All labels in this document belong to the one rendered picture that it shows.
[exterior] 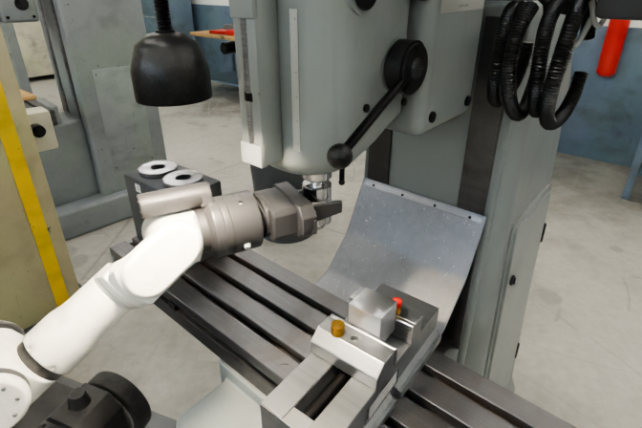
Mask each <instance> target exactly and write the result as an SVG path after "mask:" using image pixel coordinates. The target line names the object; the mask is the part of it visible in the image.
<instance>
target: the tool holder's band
mask: <svg viewBox="0 0 642 428"><path fill-rule="evenodd" d="M302 189H303V191H304V192H306V193H308V194H312V195H321V194H326V193H328V192H330V191H331V190H332V183H331V182H330V181H329V180H327V181H325V182H324V183H323V184H321V185H312V184H310V182H308V181H306V180H304V181H303V182H302Z"/></svg>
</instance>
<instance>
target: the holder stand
mask: <svg viewBox="0 0 642 428"><path fill-rule="evenodd" d="M124 179H125V183H126V187H127V192H128V197H129V201H130V205H131V209H132V214H133V219H134V223H135V228H136V232H137V236H138V239H140V240H141V241H143V237H142V234H141V227H142V224H143V221H144V220H145V219H142V218H141V217H140V213H139V205H138V203H137V194H141V193H146V192H151V191H157V190H162V189H166V188H171V187H176V186H182V185H187V184H191V183H196V182H206V181H207V182H208V183H209V186H210V189H211V193H212V197H216V196H221V195H222V188H221V182H220V181H219V180H216V179H213V178H211V177H208V176H206V175H204V174H203V173H201V172H200V171H197V170H191V169H188V168H186V167H183V166H181V165H178V164H176V163H175V162H174V161H171V160H154V161H150V162H147V163H146V164H143V165H142V166H141V167H140V168H139V169H137V170H134V171H131V172H128V173H125V174H124ZM211 256H212V255H210V254H209V253H208V252H207V253H204V254H203V255H202V259H201V261H200V262H202V261H204V260H205V259H207V258H209V257H211ZM200 262H196V263H194V264H193V265H192V266H191V267H190V268H192V267H194V266H195V265H197V264H198V263H200Z"/></svg>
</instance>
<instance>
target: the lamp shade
mask: <svg viewBox="0 0 642 428"><path fill-rule="evenodd" d="M130 74H131V79H132V84H133V89H134V95H135V100H136V103H138V104H141V105H145V106H154V107H172V106H183V105H189V104H195V103H199V102H203V101H206V100H208V99H210V98H212V86H211V77H210V69H209V65H208V63H207V61H206V58H205V56H204V54H203V50H202V48H201V46H200V43H199V42H197V41H196V40H194V39H193V38H191V37H190V36H188V35H187V34H185V33H184V32H176V30H171V31H158V30H155V32H150V33H148V34H146V35H145V36H144V37H143V38H142V39H141V40H140V41H139V42H138V43H137V44H135V45H134V50H133V56H132V63H131V69H130Z"/></svg>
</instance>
